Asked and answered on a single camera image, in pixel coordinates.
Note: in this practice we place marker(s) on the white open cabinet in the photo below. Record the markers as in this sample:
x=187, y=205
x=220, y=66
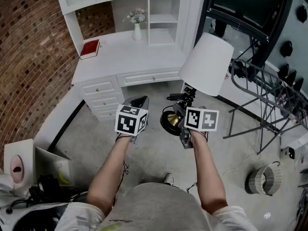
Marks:
x=48, y=162

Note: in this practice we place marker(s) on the white shade lamp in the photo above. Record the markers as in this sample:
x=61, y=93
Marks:
x=208, y=64

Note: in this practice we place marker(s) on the person's white shoe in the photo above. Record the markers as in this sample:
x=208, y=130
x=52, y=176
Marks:
x=169, y=178

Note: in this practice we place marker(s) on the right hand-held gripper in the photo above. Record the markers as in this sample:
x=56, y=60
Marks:
x=201, y=119

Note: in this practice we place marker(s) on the white box with pink face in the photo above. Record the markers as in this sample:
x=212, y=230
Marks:
x=19, y=150

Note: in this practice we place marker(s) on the yellow banana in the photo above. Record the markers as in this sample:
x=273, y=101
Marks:
x=63, y=178

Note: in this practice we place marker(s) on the person's left forearm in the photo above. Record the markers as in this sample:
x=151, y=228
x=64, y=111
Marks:
x=109, y=174

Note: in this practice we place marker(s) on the pale flower bouquet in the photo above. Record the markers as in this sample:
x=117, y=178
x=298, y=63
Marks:
x=136, y=15

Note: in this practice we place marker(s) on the person's grey shirt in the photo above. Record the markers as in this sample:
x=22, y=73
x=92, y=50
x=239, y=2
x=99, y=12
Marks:
x=154, y=208

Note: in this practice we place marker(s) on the black wall knob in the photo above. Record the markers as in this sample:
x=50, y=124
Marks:
x=299, y=84
x=286, y=49
x=284, y=71
x=302, y=13
x=291, y=79

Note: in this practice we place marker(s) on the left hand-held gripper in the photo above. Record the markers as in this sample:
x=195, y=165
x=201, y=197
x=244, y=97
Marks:
x=131, y=121

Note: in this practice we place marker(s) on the grey ribbed basket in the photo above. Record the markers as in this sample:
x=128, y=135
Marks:
x=258, y=179

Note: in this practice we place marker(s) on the black framed screen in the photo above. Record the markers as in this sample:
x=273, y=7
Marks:
x=250, y=3

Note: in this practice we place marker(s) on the white small device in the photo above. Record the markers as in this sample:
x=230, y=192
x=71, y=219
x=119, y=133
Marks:
x=288, y=152

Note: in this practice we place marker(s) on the grey metal rack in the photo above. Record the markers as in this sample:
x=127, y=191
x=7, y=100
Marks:
x=269, y=85

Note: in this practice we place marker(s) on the red book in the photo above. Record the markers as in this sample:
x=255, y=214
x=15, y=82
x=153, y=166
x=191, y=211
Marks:
x=90, y=48

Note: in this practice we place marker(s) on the white hutch shelf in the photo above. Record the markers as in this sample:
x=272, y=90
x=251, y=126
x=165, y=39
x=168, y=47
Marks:
x=168, y=13

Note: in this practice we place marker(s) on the person's right forearm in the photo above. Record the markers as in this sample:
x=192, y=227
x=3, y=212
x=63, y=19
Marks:
x=208, y=170

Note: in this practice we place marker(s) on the white table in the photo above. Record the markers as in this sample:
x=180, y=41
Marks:
x=134, y=56

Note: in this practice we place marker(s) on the white vase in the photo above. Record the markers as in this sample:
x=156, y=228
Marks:
x=137, y=32

